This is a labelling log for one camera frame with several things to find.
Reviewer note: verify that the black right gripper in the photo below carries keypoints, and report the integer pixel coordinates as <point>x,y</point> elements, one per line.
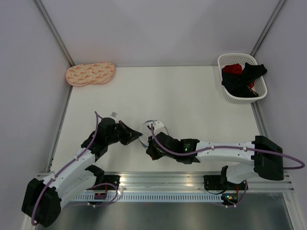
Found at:
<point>150,150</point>

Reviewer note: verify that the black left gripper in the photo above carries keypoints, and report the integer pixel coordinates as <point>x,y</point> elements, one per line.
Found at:
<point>129,134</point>

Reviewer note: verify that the round white mesh laundry bag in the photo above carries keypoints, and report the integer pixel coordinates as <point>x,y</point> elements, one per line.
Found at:
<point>146,132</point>

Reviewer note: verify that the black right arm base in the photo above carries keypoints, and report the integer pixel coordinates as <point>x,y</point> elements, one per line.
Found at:
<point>213,183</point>

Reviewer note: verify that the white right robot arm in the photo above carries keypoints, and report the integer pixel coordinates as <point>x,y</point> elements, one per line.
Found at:
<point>261,157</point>

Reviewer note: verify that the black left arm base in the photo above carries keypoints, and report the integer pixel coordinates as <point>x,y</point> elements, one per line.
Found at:
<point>107,182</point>

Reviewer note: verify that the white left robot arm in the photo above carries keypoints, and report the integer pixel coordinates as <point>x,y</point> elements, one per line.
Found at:
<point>44,199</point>

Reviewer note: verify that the pink patterned bra case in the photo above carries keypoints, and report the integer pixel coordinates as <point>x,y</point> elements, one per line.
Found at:
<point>94,74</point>

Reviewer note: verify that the black underwear garment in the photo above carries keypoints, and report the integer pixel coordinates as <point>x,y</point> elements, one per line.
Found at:
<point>241,85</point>

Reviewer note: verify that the white plastic basket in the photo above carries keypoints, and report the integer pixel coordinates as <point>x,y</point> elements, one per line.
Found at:
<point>240,58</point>

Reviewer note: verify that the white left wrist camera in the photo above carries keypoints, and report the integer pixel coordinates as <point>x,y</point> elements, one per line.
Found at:
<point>113,115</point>

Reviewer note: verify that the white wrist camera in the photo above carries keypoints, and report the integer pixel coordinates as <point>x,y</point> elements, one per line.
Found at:
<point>113,115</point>
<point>155,125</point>

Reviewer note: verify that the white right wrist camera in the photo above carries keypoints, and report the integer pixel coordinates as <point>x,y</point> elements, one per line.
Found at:
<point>155,125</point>

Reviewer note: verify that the aluminium mounting rail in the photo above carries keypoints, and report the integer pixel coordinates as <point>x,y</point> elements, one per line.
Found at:
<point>190,182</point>

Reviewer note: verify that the white slotted cable duct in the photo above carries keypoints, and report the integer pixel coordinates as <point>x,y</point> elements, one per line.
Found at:
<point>149,197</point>

